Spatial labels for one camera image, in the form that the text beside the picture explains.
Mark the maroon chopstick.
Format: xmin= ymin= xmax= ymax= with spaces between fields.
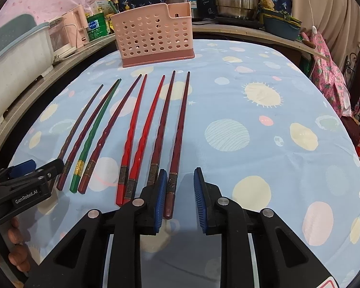
xmin=162 ymin=71 xmax=191 ymax=219
xmin=146 ymin=70 xmax=176 ymax=188

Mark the white carton box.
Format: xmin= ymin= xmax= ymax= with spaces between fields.
xmin=90 ymin=1 xmax=114 ymax=15

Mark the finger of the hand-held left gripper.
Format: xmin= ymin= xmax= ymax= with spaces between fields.
xmin=32 ymin=158 xmax=65 ymax=184
xmin=0 ymin=159 xmax=37 ymax=186

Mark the person's left hand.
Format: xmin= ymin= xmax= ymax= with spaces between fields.
xmin=7 ymin=217 xmax=31 ymax=273

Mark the beige curtain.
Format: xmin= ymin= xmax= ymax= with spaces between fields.
xmin=291 ymin=0 xmax=360 ymax=63

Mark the thin brown chopstick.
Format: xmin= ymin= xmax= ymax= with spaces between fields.
xmin=49 ymin=84 xmax=104 ymax=190

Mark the wooden-handled tool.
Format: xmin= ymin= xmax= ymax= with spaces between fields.
xmin=300 ymin=34 xmax=316 ymax=49

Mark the pink floral garment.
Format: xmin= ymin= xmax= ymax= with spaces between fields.
xmin=310 ymin=33 xmax=353 ymax=117

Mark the white box with teal lid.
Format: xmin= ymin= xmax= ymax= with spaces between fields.
xmin=0 ymin=13 xmax=56 ymax=132

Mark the blue plastic basin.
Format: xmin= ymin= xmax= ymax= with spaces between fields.
xmin=262 ymin=16 xmax=301 ymax=41

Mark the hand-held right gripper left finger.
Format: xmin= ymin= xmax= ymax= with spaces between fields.
xmin=24 ymin=169 xmax=168 ymax=288

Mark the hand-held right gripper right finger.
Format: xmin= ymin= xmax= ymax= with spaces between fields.
xmin=193 ymin=167 xmax=336 ymax=288

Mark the long wooden counter board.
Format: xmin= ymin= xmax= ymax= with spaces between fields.
xmin=192 ymin=19 xmax=330 ymax=62

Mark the white cord with switch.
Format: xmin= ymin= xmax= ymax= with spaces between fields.
xmin=300 ymin=0 xmax=318 ymax=35

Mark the green dish soap bottle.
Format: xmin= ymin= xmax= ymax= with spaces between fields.
xmin=86 ymin=12 xmax=108 ymax=42

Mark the teal basin with yellow rim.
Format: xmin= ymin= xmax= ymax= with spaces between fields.
xmin=262 ymin=7 xmax=302 ymax=26

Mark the pink perforated plastic basket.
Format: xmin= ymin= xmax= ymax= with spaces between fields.
xmin=111 ymin=2 xmax=196 ymax=68

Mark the pink electric kettle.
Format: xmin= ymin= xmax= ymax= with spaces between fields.
xmin=61 ymin=5 xmax=89 ymax=48

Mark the black induction cooker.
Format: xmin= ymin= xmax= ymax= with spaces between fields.
xmin=214 ymin=15 xmax=263 ymax=26

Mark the white blender machine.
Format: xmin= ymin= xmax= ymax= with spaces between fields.
xmin=49 ymin=18 xmax=78 ymax=57

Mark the green chopstick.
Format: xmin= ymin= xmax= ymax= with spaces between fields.
xmin=70 ymin=79 xmax=122 ymax=194

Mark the steel rice cooker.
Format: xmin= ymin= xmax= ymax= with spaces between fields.
xmin=167 ymin=0 xmax=204 ymax=21

